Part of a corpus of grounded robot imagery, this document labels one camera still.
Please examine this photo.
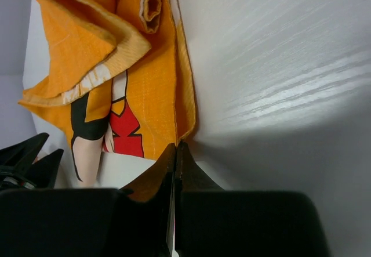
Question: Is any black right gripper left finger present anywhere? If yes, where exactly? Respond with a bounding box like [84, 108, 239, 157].
[110, 143, 176, 256]

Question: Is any orange cartoon cloth placemat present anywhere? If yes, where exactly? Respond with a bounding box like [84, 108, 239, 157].
[20, 0, 197, 187]

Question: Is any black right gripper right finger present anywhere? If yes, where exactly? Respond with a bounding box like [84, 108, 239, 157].
[175, 142, 330, 256]

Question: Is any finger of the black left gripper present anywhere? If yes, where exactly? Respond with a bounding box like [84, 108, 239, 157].
[1, 133, 49, 170]
[26, 149, 64, 189]

